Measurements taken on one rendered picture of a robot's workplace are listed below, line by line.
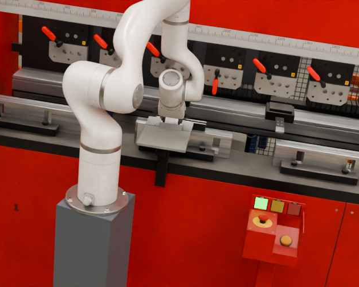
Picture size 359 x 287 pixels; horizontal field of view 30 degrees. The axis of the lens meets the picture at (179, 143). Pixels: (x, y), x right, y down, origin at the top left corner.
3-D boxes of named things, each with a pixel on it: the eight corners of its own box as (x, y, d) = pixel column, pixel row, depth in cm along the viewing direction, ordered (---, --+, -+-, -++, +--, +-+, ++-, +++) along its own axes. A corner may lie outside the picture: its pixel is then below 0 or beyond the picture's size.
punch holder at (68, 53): (48, 60, 257) (49, 19, 250) (54, 54, 265) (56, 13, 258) (86, 66, 256) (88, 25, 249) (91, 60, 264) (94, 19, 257)
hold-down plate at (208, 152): (138, 150, 264) (138, 143, 262) (141, 144, 269) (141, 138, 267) (212, 162, 261) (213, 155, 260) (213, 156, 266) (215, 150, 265)
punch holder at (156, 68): (149, 76, 254) (154, 35, 248) (153, 69, 262) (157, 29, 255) (188, 82, 253) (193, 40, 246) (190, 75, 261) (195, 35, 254)
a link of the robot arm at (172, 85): (186, 87, 242) (161, 85, 242) (186, 69, 230) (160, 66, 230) (183, 108, 239) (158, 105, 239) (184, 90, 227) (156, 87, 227)
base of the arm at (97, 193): (111, 222, 191) (117, 165, 183) (53, 205, 195) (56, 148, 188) (138, 193, 207) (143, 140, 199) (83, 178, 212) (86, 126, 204)
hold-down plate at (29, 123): (-17, 124, 268) (-17, 118, 267) (-12, 119, 273) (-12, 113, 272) (54, 136, 266) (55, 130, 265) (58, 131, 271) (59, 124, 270)
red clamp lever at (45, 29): (43, 26, 248) (61, 45, 250) (46, 24, 251) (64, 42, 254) (39, 29, 248) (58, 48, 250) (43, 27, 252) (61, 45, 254)
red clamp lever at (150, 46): (147, 42, 245) (166, 61, 247) (149, 39, 249) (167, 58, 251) (144, 45, 246) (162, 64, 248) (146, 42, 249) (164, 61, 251)
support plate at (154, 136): (136, 144, 241) (136, 142, 241) (149, 118, 265) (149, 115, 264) (185, 152, 240) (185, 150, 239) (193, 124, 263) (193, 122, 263)
